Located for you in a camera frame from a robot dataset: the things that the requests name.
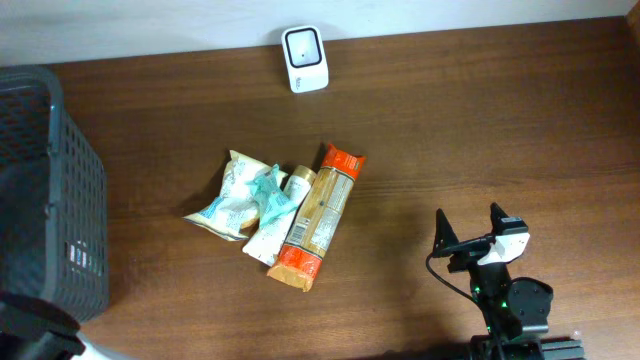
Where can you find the white cream snack bag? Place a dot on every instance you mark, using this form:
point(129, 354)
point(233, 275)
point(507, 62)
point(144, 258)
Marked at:
point(233, 211)

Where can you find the white tube with gold cap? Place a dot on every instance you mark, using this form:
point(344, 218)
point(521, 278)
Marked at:
point(266, 243)

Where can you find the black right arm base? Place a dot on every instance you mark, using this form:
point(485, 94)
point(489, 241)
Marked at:
point(563, 348)

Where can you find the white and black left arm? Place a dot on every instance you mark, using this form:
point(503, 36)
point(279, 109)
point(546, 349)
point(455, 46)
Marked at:
point(33, 329)

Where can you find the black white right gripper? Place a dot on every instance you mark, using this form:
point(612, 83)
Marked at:
point(470, 248)

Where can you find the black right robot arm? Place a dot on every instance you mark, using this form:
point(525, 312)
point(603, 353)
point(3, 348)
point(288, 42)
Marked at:
point(513, 308)

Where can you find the white barcode scanner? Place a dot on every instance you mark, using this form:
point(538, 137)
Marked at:
point(305, 59)

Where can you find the grey plastic mesh basket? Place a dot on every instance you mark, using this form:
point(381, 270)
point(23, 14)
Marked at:
point(53, 199)

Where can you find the teal plastic packet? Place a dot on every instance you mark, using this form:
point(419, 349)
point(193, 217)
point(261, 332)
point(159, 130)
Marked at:
point(272, 203)

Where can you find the orange spaghetti packet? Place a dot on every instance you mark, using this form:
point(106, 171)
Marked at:
point(305, 247)

